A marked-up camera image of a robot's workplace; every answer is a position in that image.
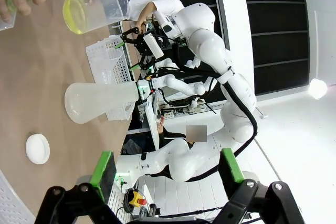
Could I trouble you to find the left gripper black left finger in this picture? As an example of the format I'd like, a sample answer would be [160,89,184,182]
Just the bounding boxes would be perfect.
[39,150,124,224]

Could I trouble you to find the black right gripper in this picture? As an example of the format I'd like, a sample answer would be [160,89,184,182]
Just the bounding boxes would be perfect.
[114,27,169,72]

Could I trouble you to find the seated person in black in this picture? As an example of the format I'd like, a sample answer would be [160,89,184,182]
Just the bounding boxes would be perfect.
[156,115,208,148]

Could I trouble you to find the clear plastic beaker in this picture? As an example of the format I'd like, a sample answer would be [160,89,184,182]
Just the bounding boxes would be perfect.
[62,0,131,35]

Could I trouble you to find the clear graduated cylinder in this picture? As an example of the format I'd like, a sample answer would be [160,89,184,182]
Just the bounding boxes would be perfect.
[0,0,90,32]

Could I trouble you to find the white perforated plastic basket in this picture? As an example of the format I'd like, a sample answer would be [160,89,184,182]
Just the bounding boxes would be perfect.
[86,36,138,122]
[0,169,37,224]

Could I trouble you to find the translucent plastic conical flask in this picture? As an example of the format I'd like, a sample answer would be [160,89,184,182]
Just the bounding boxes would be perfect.
[64,81,139,125]

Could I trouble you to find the round bright lamp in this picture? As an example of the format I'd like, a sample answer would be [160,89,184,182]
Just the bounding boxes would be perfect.
[309,78,328,101]

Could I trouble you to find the yellow emergency stop button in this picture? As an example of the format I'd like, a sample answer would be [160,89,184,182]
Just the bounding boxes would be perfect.
[130,190,148,208]

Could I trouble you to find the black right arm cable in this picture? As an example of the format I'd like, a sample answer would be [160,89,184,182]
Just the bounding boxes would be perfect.
[172,41,259,183]

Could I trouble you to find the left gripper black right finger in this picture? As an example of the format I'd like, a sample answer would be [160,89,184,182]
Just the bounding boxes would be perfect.
[212,147,307,224]

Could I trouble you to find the white round cap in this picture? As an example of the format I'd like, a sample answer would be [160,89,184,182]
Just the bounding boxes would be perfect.
[25,133,51,165]

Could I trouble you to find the figure in white shirt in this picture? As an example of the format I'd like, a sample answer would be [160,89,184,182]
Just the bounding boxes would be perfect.
[129,0,184,27]

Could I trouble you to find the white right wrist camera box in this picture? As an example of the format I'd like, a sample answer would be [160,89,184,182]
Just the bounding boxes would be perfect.
[142,33,165,58]

